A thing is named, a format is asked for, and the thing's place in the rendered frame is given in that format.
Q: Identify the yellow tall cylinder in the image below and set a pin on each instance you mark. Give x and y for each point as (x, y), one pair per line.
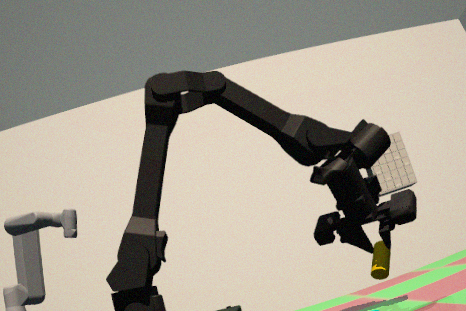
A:
(380, 261)

